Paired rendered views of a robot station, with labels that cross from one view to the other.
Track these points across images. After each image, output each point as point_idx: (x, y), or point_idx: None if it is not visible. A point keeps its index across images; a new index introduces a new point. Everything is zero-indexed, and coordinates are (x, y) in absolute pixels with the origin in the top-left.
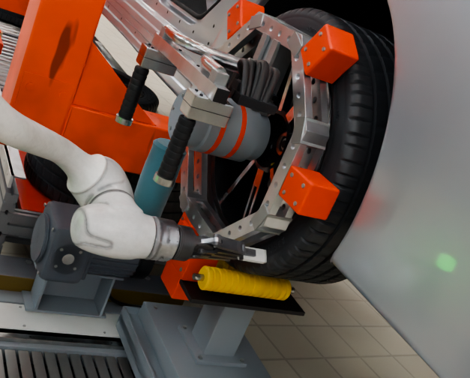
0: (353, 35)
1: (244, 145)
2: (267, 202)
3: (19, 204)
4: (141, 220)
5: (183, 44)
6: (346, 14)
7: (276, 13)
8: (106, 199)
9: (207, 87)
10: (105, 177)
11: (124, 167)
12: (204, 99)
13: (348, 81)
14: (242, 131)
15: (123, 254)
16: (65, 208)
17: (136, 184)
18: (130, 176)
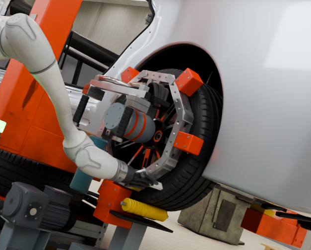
0: None
1: (145, 131)
2: (166, 152)
3: None
4: (111, 156)
5: (112, 81)
6: None
7: None
8: (91, 147)
9: (138, 93)
10: (86, 139)
11: (55, 164)
12: (139, 97)
13: (198, 94)
14: (144, 123)
15: (104, 173)
16: (26, 184)
17: (54, 180)
18: (51, 175)
